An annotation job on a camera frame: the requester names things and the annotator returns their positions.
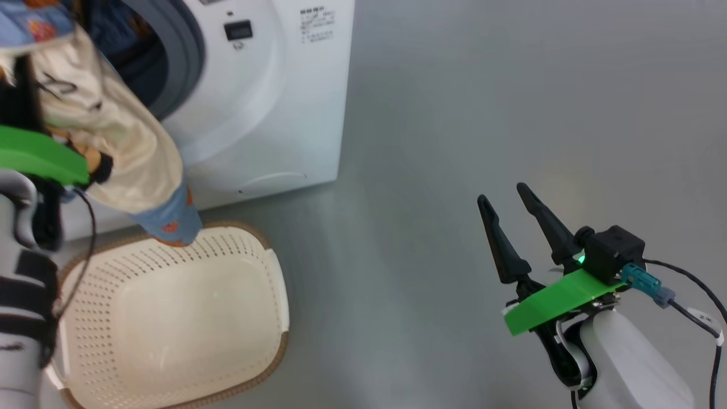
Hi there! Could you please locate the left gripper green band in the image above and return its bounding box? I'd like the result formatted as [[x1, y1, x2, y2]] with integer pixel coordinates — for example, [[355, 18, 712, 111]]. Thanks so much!
[[0, 54, 115, 246]]

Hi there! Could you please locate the cream perforated laundry basket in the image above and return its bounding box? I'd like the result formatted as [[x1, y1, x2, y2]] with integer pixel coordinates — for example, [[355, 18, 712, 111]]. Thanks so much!
[[43, 222, 291, 409]]

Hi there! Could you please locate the teal right cable connector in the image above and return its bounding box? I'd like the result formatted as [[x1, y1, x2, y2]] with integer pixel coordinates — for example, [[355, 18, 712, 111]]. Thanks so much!
[[621, 262, 676, 309]]

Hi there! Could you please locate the round white filter cover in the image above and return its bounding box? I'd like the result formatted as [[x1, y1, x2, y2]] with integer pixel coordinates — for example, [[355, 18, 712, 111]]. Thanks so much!
[[238, 172, 308, 194]]

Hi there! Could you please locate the cream garment with blue sleeves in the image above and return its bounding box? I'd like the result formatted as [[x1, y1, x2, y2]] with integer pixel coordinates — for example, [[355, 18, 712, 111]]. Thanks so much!
[[0, 0, 204, 248]]

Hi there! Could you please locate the black door latch socket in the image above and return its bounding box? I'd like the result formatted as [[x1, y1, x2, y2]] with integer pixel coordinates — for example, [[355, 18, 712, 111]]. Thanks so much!
[[224, 20, 254, 42]]

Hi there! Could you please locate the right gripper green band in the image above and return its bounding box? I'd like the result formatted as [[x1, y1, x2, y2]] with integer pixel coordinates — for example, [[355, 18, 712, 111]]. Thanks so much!
[[477, 182, 626, 390]]

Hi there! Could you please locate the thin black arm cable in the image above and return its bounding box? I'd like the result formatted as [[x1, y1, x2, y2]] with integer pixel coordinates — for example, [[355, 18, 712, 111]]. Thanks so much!
[[642, 258, 727, 409], [56, 187, 98, 320]]

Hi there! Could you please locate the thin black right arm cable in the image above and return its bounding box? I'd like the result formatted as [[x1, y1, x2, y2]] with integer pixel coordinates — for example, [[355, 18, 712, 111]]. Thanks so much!
[[642, 258, 727, 409]]

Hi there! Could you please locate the small black text sticker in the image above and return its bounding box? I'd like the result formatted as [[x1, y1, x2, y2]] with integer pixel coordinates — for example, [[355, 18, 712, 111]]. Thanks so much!
[[299, 7, 336, 45]]

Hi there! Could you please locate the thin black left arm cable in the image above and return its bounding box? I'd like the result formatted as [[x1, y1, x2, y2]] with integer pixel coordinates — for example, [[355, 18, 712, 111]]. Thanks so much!
[[56, 187, 98, 320]]

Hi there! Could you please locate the white front-load washing machine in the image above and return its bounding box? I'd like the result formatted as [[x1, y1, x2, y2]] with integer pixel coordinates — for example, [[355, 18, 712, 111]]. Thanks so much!
[[57, 0, 356, 242]]

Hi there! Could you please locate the grey rubber door gasket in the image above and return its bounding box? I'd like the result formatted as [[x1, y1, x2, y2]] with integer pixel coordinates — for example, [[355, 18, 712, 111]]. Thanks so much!
[[121, 0, 207, 122]]

